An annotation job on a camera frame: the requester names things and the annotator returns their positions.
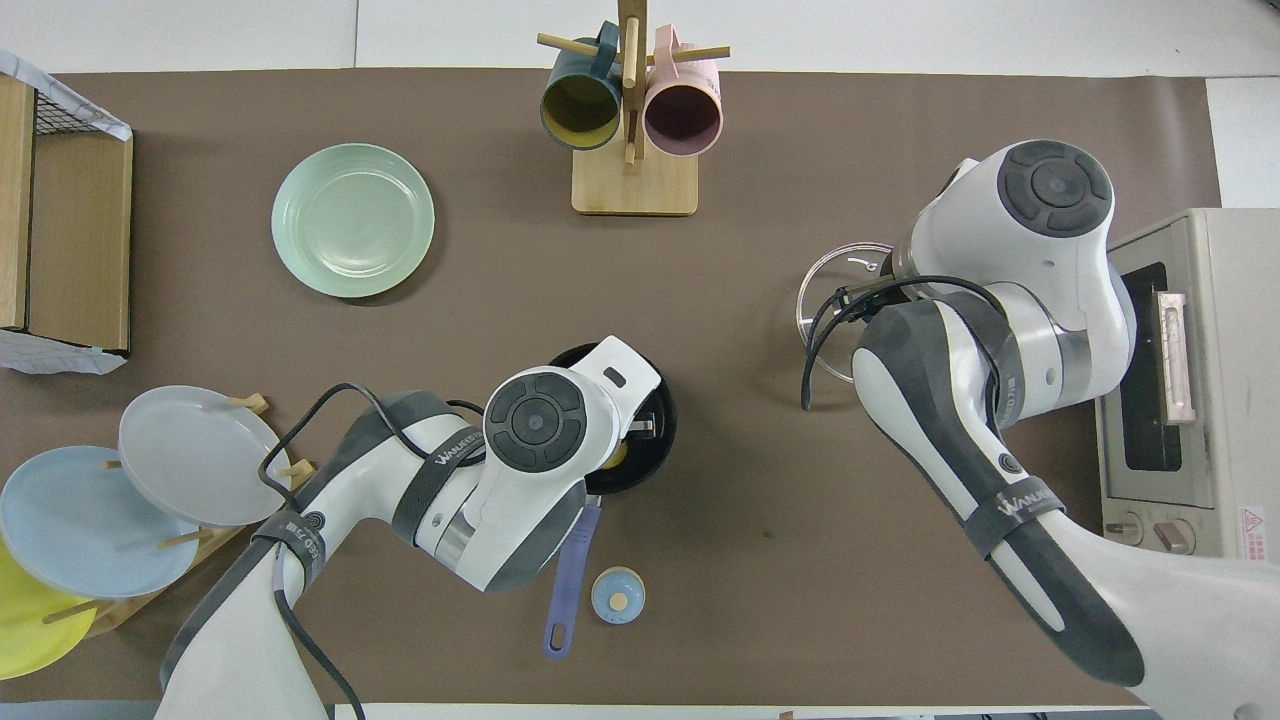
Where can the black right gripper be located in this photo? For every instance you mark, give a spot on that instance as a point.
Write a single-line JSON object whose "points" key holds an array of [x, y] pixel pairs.
{"points": [[865, 296]]}

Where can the yellow potato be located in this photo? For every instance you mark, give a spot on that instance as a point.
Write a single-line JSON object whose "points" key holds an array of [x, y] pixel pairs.
{"points": [[614, 456]]}

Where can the glass lid with blue knob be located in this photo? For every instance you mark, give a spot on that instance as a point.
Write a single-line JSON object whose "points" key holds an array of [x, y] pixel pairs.
{"points": [[830, 320]]}

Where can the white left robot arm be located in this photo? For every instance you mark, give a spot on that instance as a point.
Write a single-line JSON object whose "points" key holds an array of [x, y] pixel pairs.
{"points": [[540, 430]]}

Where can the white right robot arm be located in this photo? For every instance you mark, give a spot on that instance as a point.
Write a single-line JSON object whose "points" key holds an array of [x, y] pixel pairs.
{"points": [[1040, 250]]}

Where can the pale green plate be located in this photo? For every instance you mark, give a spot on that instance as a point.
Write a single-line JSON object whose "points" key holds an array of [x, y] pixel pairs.
{"points": [[352, 220]]}

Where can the grey plate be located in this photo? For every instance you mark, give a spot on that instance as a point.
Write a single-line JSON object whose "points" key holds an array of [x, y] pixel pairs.
{"points": [[190, 455]]}

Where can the wooden plate rack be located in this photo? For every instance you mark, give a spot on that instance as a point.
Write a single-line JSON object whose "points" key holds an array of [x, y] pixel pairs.
{"points": [[120, 605]]}

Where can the light blue plate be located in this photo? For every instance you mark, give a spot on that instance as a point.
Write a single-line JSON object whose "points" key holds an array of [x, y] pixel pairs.
{"points": [[80, 530]]}

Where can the yellow plate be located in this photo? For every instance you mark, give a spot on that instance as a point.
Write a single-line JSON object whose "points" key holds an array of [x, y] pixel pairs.
{"points": [[25, 630]]}

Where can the brown table mat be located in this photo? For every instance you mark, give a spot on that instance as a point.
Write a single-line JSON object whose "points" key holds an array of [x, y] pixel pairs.
{"points": [[760, 520]]}

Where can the wooden mug tree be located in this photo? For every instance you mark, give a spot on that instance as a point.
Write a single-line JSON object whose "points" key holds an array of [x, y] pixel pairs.
{"points": [[635, 185]]}

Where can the pink ribbed mug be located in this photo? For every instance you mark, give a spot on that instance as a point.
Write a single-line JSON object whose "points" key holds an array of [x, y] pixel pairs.
{"points": [[683, 120]]}

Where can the dark teal mug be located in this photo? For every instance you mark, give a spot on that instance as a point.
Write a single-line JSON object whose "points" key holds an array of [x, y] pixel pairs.
{"points": [[580, 105]]}

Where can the cream toaster oven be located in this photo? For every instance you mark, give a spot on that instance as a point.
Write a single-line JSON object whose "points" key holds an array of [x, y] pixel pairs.
{"points": [[1215, 350]]}

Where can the white crumpled plastic bag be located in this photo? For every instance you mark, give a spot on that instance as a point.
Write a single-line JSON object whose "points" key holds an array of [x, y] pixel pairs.
{"points": [[50, 358], [60, 95]]}

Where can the wooden shelf box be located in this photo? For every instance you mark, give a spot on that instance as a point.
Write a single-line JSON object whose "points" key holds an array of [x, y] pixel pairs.
{"points": [[80, 220]]}

